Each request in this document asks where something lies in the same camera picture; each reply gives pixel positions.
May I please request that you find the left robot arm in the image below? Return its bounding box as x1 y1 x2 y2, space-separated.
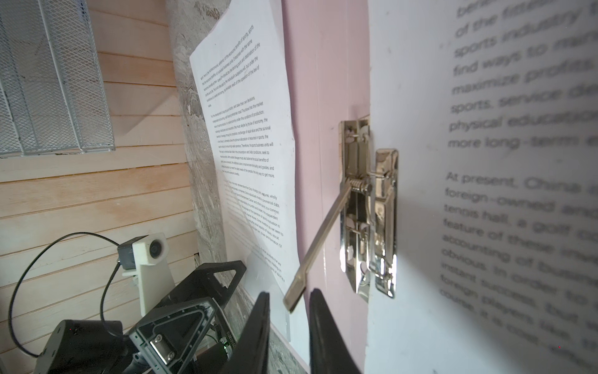
34 260 246 373

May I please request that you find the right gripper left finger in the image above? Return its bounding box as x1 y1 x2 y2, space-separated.
220 292 270 374

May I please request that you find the white wire mesh file rack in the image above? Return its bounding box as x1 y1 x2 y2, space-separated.
1 0 115 158

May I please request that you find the printed paper sheet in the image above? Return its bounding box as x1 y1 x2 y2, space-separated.
190 1 309 366
365 1 597 373

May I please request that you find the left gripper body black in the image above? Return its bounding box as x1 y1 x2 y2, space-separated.
124 260 246 373

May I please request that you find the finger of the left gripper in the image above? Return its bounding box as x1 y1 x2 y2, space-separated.
128 297 220 373
160 260 246 309

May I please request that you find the pink file folder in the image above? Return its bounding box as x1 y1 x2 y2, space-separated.
282 1 370 372

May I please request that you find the metal folder clip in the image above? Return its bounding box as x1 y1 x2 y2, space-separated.
283 117 399 312

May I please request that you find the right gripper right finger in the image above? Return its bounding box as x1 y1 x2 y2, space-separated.
308 288 361 374

